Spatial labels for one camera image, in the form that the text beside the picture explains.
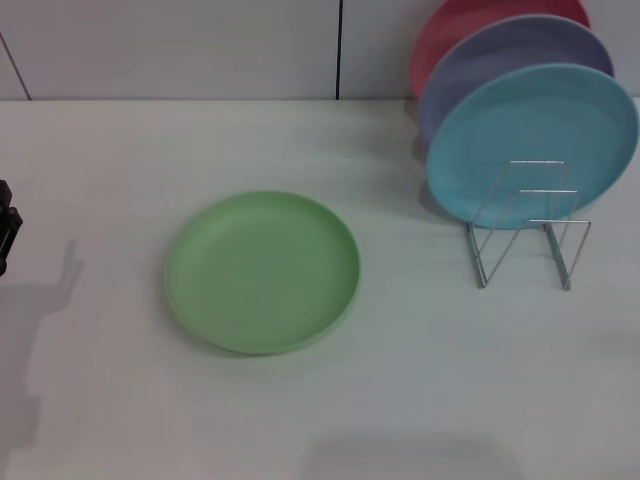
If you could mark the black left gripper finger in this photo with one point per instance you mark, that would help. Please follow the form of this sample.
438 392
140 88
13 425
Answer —
7 225

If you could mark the green plastic plate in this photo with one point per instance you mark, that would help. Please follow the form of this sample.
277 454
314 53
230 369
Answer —
260 275

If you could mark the red plastic plate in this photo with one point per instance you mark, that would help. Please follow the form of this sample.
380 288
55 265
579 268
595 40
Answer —
450 30

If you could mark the purple plastic plate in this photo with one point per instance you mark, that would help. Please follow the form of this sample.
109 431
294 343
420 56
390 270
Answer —
500 55

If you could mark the blue plastic plate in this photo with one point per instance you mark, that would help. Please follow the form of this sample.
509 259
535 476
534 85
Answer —
525 120

